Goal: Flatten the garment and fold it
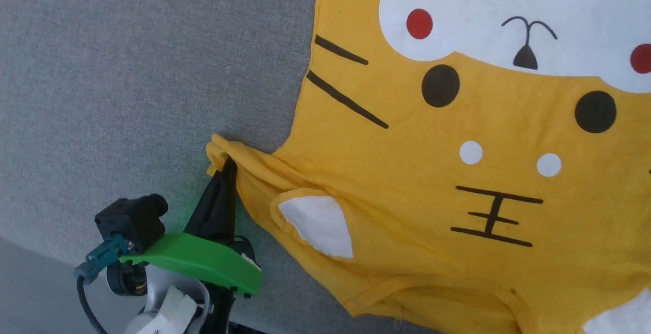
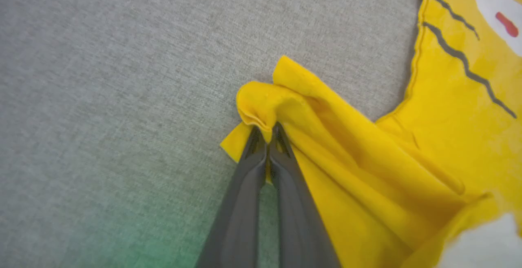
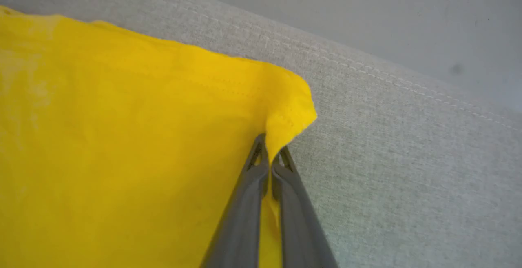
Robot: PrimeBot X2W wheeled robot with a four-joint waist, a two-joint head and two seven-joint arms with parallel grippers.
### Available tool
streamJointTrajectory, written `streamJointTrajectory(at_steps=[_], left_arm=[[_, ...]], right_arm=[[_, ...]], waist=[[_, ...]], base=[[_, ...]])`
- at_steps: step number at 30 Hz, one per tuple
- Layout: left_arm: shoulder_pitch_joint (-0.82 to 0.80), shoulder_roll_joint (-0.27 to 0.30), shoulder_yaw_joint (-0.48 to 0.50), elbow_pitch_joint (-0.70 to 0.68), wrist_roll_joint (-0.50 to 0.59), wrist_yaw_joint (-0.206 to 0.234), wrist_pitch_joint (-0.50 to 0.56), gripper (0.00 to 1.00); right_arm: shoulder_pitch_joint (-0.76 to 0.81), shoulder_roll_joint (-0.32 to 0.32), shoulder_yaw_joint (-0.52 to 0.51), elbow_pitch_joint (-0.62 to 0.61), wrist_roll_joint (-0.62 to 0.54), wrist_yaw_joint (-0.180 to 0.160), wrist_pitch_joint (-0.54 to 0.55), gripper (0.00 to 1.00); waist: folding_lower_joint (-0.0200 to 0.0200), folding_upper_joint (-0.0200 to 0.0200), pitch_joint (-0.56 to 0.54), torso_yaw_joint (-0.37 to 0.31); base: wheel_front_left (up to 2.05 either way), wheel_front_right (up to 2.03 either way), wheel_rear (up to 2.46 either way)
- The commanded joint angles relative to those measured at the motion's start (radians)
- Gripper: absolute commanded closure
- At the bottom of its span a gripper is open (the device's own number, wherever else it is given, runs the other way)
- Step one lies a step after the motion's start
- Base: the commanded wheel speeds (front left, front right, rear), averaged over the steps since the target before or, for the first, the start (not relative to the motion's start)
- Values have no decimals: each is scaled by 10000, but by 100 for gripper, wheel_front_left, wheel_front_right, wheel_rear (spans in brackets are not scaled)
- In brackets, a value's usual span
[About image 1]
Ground yellow cat print T-shirt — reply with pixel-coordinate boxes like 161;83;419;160
205;0;651;334

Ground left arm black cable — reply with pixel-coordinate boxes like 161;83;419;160
74;234;131;334

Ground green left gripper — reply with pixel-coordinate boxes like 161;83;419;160
119;157;263;297

